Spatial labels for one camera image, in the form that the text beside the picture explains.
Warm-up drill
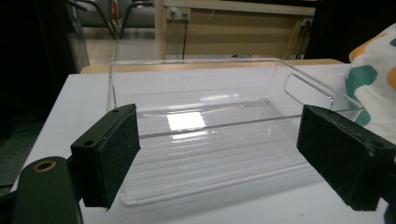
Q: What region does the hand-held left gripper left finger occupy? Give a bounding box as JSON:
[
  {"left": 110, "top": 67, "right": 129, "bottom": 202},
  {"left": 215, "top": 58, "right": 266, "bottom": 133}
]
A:
[{"left": 70, "top": 104, "right": 141, "bottom": 210}]

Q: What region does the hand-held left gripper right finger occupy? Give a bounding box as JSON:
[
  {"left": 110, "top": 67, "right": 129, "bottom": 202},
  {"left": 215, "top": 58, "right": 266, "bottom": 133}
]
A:
[{"left": 296, "top": 105, "right": 396, "bottom": 212}]

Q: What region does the white patterned cloth tote bag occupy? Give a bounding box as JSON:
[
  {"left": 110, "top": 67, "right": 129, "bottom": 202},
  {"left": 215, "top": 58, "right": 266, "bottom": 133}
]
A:
[{"left": 343, "top": 22, "right": 396, "bottom": 163}]

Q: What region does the clear plastic storage bin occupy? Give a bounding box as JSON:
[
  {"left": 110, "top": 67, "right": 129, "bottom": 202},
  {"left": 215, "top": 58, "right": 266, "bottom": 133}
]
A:
[{"left": 106, "top": 57, "right": 365, "bottom": 207}]

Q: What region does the light wooden table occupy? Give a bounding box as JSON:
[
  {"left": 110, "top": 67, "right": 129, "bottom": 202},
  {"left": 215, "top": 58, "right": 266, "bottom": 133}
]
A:
[{"left": 80, "top": 58, "right": 344, "bottom": 75}]

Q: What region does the grey upholstered chair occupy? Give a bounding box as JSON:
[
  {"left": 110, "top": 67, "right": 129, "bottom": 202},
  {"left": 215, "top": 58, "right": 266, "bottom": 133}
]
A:
[{"left": 76, "top": 0, "right": 156, "bottom": 40}]

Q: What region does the light wooden counter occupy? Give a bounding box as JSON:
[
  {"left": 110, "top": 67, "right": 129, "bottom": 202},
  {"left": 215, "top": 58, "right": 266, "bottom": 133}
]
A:
[{"left": 154, "top": 0, "right": 316, "bottom": 61}]

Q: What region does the black power cable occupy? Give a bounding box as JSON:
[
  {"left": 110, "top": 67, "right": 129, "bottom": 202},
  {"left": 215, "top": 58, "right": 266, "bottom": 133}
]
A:
[{"left": 181, "top": 18, "right": 190, "bottom": 60}]

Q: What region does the white wall power outlet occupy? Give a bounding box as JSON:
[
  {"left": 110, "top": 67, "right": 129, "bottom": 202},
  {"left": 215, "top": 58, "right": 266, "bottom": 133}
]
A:
[{"left": 166, "top": 7, "right": 191, "bottom": 21}]

